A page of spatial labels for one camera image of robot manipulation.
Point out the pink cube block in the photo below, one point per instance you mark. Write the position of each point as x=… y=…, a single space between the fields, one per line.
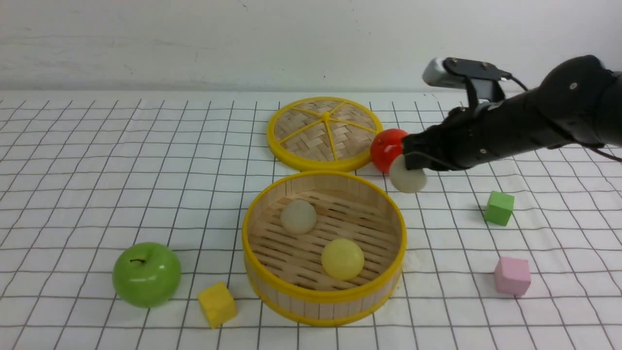
x=512 y=276

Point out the bamboo steamer tray yellow rim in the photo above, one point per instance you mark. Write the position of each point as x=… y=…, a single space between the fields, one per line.
x=285 y=270

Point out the white grid tablecloth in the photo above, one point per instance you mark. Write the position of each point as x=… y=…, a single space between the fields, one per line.
x=83 y=178

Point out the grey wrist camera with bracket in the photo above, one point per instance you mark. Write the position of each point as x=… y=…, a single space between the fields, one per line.
x=481 y=80

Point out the yellow bun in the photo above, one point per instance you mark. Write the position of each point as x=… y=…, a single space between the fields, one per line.
x=342 y=259

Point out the green apple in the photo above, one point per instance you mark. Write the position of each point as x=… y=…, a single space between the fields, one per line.
x=147 y=274

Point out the red tomato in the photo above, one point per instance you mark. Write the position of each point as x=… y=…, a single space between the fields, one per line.
x=385 y=148

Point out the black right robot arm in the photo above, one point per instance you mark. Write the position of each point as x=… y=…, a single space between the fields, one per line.
x=578 y=102

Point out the woven bamboo steamer lid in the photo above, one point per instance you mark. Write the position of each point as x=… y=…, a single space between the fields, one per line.
x=323 y=133

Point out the white bun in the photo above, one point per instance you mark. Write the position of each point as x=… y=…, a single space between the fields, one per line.
x=298 y=217
x=405 y=180

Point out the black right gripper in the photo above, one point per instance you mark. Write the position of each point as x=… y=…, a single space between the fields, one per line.
x=472 y=136

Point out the green cube block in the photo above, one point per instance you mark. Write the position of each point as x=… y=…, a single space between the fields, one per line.
x=499 y=208

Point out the yellow cube block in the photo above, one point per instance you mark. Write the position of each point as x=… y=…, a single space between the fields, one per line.
x=217 y=304

